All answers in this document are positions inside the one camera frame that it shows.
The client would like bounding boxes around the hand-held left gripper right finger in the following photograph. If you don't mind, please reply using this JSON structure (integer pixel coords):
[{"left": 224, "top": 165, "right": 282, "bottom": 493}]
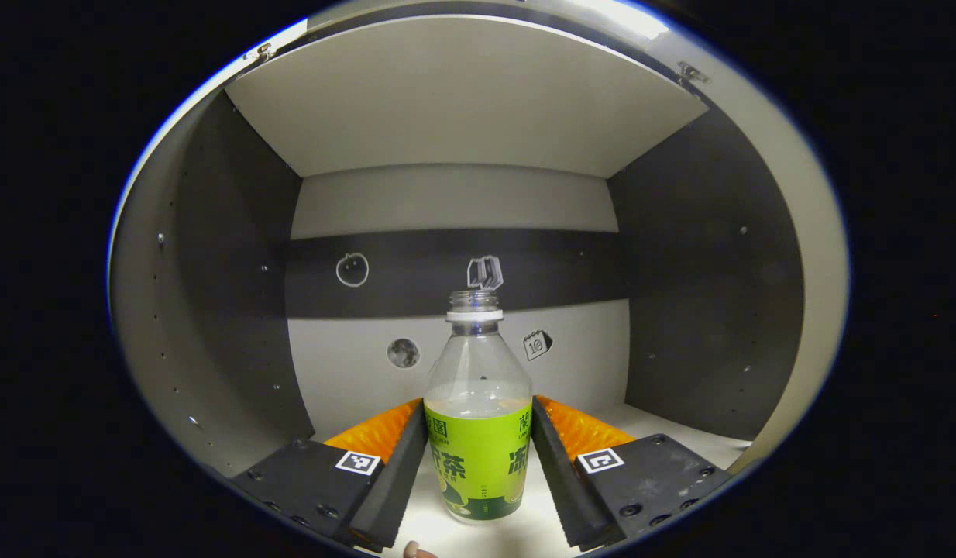
[{"left": 531, "top": 395, "right": 733, "bottom": 551}]

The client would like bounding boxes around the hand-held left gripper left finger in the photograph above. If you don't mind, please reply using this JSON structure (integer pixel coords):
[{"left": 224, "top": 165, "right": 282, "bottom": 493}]
[{"left": 230, "top": 399, "right": 426, "bottom": 553}]

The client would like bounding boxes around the clear bottle with green label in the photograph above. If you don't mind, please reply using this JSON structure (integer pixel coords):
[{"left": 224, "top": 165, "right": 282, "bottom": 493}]
[{"left": 424, "top": 289, "right": 535, "bottom": 522}]

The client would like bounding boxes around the grey cabinet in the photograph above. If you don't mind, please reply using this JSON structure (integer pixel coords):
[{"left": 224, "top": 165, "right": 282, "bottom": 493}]
[{"left": 110, "top": 0, "right": 851, "bottom": 558}]

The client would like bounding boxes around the grey cabinet door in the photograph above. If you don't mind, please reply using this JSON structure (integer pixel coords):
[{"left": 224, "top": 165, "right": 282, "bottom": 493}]
[
  {"left": 679, "top": 46, "right": 851, "bottom": 466},
  {"left": 108, "top": 77, "right": 239, "bottom": 477}
]

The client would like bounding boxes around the white cabinet shelf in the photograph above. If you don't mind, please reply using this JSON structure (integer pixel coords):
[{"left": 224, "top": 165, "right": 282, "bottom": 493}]
[{"left": 225, "top": 14, "right": 710, "bottom": 179}]

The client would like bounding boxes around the long ceiling light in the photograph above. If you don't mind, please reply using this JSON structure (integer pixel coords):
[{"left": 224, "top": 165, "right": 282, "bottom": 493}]
[{"left": 586, "top": 0, "right": 669, "bottom": 40}]

